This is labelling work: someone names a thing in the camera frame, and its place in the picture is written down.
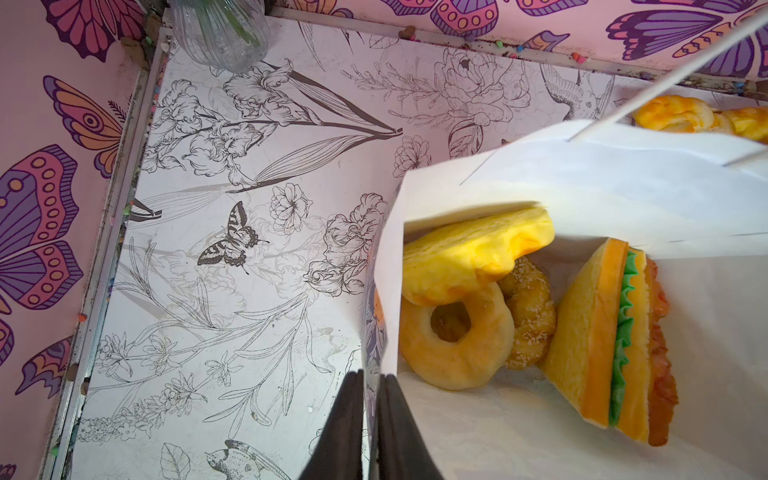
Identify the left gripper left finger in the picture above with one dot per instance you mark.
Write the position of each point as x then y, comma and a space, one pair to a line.
338, 453

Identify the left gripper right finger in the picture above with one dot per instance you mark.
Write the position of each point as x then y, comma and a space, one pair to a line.
401, 451

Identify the plain ring donut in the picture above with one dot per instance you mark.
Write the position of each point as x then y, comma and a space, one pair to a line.
473, 359

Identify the sandwich bun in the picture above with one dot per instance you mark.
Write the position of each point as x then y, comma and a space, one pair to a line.
608, 356

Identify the floral white paper bag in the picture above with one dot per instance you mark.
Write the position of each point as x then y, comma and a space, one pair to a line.
695, 203

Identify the glass vase with flowers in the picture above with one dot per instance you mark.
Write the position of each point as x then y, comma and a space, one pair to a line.
231, 35

